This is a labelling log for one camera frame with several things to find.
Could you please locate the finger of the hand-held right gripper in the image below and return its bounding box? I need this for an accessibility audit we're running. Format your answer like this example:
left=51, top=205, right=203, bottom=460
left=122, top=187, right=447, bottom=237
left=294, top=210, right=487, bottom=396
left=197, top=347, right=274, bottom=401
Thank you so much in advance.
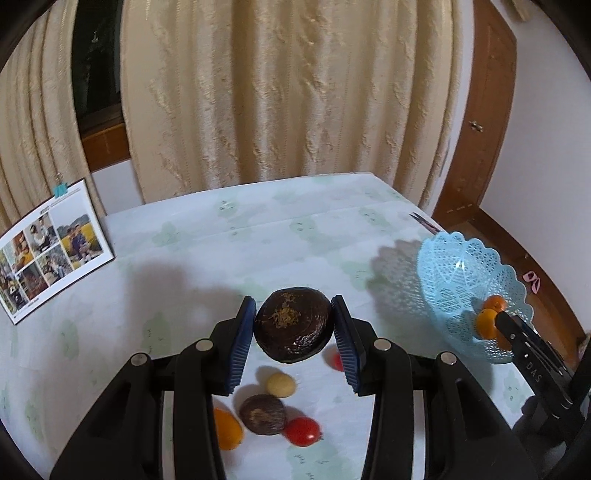
left=496, top=323, right=525, bottom=354
left=495, top=311, right=544, bottom=345

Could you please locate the photo desk calendar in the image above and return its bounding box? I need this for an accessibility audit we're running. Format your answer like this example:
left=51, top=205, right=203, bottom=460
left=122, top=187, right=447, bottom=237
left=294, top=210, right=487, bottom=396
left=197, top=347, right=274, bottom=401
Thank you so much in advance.
left=0, top=179, right=115, bottom=326

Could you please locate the wooden framed window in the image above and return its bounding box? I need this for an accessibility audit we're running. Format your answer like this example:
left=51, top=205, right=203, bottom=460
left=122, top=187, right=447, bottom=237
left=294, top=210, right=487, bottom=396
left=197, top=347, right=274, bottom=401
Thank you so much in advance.
left=71, top=0, right=134, bottom=172

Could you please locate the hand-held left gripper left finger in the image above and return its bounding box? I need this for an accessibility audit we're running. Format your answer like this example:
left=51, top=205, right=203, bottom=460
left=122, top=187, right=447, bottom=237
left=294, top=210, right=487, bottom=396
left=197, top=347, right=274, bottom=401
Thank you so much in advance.
left=48, top=296, right=256, bottom=480

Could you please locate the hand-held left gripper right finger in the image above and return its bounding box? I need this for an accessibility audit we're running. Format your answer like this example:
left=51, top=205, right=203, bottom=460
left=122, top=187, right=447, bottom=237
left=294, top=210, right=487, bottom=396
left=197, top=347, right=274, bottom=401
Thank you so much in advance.
left=329, top=295, right=539, bottom=480

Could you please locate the dark brown round fruit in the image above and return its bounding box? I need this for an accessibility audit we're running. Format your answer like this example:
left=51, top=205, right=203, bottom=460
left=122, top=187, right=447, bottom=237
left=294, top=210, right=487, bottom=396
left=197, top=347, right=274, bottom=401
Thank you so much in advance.
left=239, top=394, right=288, bottom=436
left=253, top=287, right=333, bottom=365

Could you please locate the cream textured curtain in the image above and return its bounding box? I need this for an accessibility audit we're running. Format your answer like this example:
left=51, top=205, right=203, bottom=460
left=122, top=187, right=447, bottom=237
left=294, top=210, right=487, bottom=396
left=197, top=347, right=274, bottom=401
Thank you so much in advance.
left=0, top=0, right=108, bottom=227
left=117, top=0, right=462, bottom=206

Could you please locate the light blue plastic basket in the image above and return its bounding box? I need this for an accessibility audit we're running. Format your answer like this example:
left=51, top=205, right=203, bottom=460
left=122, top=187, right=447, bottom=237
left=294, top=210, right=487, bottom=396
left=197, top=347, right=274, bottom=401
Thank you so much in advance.
left=417, top=231, right=535, bottom=365

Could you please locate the small yellow round fruit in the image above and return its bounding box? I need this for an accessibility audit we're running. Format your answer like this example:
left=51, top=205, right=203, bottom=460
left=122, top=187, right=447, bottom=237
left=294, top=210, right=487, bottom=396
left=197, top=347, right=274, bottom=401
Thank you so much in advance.
left=266, top=373, right=296, bottom=398

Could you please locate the wooden door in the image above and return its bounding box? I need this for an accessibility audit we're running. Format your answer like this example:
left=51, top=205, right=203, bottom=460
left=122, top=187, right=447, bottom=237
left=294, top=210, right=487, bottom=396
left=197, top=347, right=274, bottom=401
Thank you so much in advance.
left=431, top=0, right=520, bottom=232

